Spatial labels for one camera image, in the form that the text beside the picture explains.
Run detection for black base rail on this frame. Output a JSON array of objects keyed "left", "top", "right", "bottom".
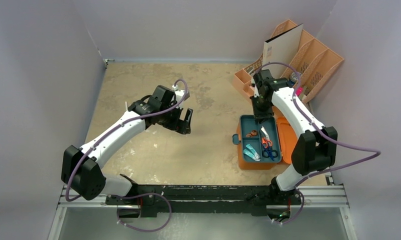
[{"left": 106, "top": 184, "right": 302, "bottom": 218}]

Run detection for teal box latch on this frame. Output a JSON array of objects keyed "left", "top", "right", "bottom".
[{"left": 232, "top": 133, "right": 241, "bottom": 145}]

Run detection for white binder folder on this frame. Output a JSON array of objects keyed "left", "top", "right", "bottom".
[{"left": 262, "top": 22, "right": 304, "bottom": 65}]

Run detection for blue plastic tweezers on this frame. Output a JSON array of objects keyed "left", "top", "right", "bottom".
[{"left": 262, "top": 146, "right": 279, "bottom": 160}]

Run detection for pink marker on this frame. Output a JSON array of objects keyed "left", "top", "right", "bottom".
[{"left": 296, "top": 87, "right": 303, "bottom": 96}]

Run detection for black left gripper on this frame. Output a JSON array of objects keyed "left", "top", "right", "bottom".
[{"left": 158, "top": 102, "right": 191, "bottom": 135}]

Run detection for aluminium frame rail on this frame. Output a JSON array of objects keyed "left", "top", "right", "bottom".
[{"left": 48, "top": 176, "right": 356, "bottom": 240}]

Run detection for black handled bandage scissors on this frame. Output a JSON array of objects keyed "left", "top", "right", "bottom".
[{"left": 260, "top": 126, "right": 270, "bottom": 141}]

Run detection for teal plastic tray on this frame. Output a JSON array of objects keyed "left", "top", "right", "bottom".
[{"left": 236, "top": 114, "right": 283, "bottom": 170}]

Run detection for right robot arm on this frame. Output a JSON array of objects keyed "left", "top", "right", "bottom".
[{"left": 250, "top": 69, "right": 338, "bottom": 204}]

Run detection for orange medicine kit box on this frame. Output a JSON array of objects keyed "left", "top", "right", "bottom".
[{"left": 232, "top": 115, "right": 297, "bottom": 170}]

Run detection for peach desk organizer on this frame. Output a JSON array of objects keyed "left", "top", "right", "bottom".
[{"left": 232, "top": 29, "right": 344, "bottom": 104}]

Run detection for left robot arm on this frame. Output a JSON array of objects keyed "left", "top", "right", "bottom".
[{"left": 61, "top": 84, "right": 193, "bottom": 205}]

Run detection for teal sachet strip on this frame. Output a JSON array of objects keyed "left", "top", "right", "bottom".
[
  {"left": 244, "top": 144, "right": 261, "bottom": 159},
  {"left": 243, "top": 149, "right": 261, "bottom": 162}
]

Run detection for orange handled scissors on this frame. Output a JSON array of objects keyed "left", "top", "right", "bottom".
[{"left": 261, "top": 137, "right": 273, "bottom": 149}]

